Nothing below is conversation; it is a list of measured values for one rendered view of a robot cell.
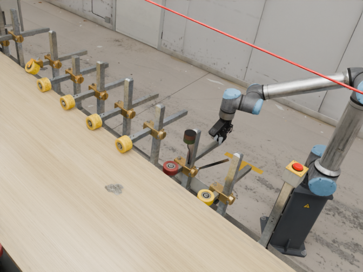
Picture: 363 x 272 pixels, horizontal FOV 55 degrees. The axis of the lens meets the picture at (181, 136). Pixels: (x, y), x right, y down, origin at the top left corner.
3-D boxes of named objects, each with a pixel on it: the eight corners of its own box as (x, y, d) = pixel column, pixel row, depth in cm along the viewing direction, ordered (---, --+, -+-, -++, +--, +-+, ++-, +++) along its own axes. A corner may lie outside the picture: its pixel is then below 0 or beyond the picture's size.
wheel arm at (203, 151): (213, 144, 210) (215, 139, 207) (217, 147, 208) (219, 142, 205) (163, 177, 181) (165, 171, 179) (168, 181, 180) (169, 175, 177)
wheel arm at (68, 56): (85, 52, 260) (85, 49, 259) (87, 54, 259) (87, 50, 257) (40, 64, 237) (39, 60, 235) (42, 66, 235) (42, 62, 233)
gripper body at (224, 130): (231, 133, 207) (236, 116, 200) (223, 138, 202) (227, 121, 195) (221, 127, 211) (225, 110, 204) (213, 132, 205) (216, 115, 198)
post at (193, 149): (182, 192, 200) (196, 126, 172) (187, 196, 199) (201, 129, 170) (179, 196, 198) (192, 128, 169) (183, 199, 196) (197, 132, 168)
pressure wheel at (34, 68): (29, 71, 236) (35, 61, 236) (36, 76, 233) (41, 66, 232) (22, 68, 231) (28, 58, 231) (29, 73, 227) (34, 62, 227)
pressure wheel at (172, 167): (168, 173, 188) (170, 157, 181) (179, 181, 184) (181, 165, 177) (158, 180, 183) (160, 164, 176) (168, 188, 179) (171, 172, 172)
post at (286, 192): (260, 239, 173) (289, 174, 146) (268, 246, 171) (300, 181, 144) (255, 245, 170) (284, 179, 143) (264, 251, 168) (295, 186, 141)
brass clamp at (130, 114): (121, 107, 211) (121, 100, 208) (136, 116, 204) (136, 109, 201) (113, 110, 207) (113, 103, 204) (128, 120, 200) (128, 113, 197)
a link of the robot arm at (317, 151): (326, 165, 228) (337, 145, 218) (328, 183, 215) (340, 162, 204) (303, 159, 230) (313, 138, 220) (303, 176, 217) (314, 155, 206)
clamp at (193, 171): (179, 162, 193) (180, 155, 190) (197, 175, 187) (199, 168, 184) (172, 166, 189) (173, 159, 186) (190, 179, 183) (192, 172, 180)
